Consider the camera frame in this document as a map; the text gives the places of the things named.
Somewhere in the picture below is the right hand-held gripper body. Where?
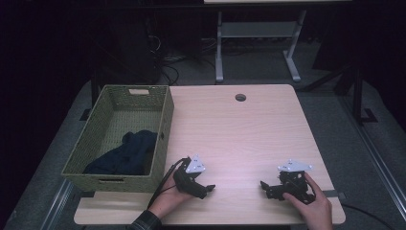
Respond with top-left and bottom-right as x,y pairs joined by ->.
271,158 -> 317,206

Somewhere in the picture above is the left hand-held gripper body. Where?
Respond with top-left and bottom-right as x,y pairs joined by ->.
172,154 -> 208,199

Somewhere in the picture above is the person's left hand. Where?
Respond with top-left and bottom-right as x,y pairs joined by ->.
147,172 -> 193,220

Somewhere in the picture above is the person's right hand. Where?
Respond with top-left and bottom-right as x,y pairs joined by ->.
282,172 -> 335,230

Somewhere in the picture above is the black tape strip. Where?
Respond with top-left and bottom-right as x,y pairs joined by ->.
321,189 -> 348,199

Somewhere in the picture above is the dark blue cloth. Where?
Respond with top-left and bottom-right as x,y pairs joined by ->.
83,129 -> 159,176

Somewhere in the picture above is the green woven basket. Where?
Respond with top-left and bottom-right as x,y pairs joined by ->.
60,84 -> 175,194

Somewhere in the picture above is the black metal stand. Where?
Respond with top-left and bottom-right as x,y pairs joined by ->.
333,61 -> 379,127

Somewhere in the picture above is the left hand-held gripper cable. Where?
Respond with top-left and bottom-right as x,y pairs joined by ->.
147,157 -> 190,209

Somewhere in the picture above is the hand-held gripper cable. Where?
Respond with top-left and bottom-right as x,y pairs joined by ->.
340,202 -> 389,230
147,157 -> 190,209

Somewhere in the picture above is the right hand-held gripper cable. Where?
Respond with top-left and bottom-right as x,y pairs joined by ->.
340,202 -> 389,230

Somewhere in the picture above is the aluminium floor rail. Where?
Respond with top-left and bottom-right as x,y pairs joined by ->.
39,177 -> 75,230
337,95 -> 406,222

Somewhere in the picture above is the tangle of floor cables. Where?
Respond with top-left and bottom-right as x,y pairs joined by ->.
147,33 -> 218,86

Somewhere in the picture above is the white metal table frame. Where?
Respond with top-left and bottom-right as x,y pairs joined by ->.
214,9 -> 308,83

